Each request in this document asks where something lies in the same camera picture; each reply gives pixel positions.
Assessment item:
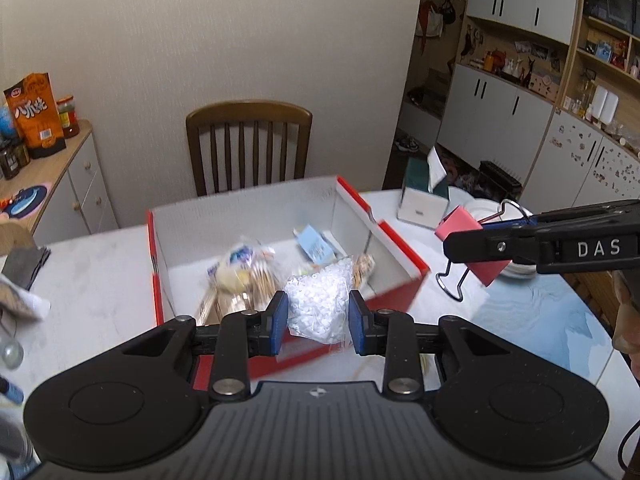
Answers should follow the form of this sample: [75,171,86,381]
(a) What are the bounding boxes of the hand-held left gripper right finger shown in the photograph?
[348,290,508,397]

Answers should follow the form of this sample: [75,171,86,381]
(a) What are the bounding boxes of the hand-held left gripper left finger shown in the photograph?
[120,290,290,402]

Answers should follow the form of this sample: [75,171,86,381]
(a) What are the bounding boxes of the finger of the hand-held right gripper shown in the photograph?
[442,228,557,268]
[480,199,640,235]

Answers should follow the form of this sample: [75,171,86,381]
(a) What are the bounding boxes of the pink binder clip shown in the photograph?
[434,199,534,302]

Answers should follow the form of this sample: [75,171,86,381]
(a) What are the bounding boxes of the bag of white beads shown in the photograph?
[284,259,355,346]

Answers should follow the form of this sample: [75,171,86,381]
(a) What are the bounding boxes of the clear snack bag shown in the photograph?
[200,247,281,324]

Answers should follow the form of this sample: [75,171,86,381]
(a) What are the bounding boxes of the silver snack packet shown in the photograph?
[350,252,377,289]

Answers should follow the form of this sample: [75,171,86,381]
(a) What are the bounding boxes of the light blue packet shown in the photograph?
[292,224,337,266]

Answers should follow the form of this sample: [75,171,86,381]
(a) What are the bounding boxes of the red cardboard box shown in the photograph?
[146,175,431,392]

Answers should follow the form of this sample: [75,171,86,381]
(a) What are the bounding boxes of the printed marble desktop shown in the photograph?
[0,189,640,480]

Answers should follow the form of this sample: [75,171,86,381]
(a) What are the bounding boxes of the person's right hand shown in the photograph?
[611,270,640,377]

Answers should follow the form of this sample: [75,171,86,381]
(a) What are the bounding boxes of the black basket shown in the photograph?
[479,160,524,201]

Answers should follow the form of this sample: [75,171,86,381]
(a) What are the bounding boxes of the green white tissue box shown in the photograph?
[397,147,451,231]

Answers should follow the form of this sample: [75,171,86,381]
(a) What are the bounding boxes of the wooden slat-back chair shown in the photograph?
[185,100,314,198]

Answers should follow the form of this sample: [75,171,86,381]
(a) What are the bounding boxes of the hanging cloth bag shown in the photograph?
[417,0,459,54]

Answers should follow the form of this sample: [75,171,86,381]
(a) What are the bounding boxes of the wooden-top side cabinet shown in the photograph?
[0,120,121,247]

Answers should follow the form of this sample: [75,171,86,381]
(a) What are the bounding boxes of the small clear glass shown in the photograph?
[0,310,25,372]

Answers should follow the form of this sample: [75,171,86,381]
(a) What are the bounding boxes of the small blue bottle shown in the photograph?
[0,375,25,406]

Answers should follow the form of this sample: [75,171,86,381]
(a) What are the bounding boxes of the red-lidded sauce jar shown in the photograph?
[56,96,81,139]

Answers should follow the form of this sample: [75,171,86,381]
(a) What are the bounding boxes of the tall glass jar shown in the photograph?
[0,415,37,480]

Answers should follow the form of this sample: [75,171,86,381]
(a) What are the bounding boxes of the dark jar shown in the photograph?
[0,140,31,181]

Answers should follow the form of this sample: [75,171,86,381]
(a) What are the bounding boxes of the orange snack bag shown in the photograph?
[4,72,68,160]

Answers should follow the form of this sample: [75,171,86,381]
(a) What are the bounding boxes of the blue globe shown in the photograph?
[0,105,19,141]

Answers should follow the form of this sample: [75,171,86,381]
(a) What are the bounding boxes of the black cable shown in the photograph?
[617,417,640,472]

